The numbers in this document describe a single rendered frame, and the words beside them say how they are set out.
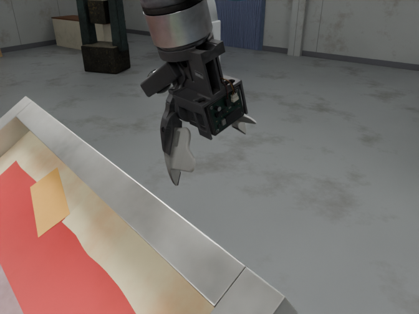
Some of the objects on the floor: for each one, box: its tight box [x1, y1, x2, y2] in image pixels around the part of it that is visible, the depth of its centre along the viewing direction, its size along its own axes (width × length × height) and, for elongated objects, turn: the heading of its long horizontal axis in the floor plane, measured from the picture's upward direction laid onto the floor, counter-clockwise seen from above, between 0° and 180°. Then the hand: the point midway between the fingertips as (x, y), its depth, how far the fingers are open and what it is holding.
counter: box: [51, 15, 126, 50], centre depth 903 cm, size 65×203×69 cm, turn 54°
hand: (209, 157), depth 58 cm, fingers open, 14 cm apart
